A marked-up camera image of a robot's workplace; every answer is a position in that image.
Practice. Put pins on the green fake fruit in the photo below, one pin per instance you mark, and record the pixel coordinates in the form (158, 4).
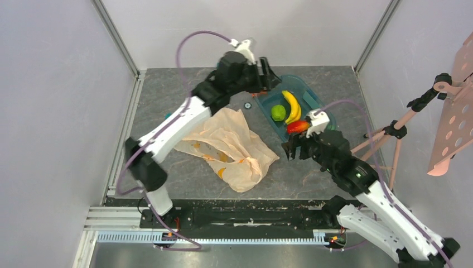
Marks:
(278, 113)

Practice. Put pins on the aluminium rail frame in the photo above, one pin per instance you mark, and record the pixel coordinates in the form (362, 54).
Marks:
(118, 224)

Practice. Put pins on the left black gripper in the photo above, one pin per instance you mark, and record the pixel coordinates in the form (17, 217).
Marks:
(269, 79)

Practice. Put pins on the pink perforated panel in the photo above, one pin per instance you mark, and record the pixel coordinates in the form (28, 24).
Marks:
(454, 131)

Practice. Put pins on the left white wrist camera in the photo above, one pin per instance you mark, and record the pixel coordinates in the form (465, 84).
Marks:
(245, 48)

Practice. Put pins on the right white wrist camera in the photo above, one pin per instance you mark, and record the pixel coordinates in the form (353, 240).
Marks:
(318, 121)

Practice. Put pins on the blue lego brick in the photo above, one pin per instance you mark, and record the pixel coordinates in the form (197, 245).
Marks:
(310, 100)

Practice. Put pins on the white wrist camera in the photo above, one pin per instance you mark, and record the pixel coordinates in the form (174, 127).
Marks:
(318, 121)
(245, 48)

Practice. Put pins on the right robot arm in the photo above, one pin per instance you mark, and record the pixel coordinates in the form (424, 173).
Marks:
(402, 236)

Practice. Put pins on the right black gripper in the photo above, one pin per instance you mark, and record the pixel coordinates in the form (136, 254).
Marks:
(300, 148)

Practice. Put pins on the teal transparent plastic tub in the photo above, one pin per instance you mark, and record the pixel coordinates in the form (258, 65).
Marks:
(297, 87)

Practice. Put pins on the pink tripod stand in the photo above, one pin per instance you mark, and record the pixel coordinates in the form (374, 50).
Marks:
(398, 129)

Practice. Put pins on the red orange fake fruit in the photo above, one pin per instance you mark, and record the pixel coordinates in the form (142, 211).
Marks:
(297, 127)

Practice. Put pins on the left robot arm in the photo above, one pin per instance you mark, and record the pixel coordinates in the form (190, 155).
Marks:
(145, 155)

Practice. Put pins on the orange plastic bag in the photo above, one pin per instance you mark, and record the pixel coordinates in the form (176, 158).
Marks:
(236, 154)

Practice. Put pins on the black base frame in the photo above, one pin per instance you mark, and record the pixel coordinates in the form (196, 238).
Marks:
(191, 214)

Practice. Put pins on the yellow fake banana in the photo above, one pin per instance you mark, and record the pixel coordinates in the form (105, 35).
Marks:
(296, 111)

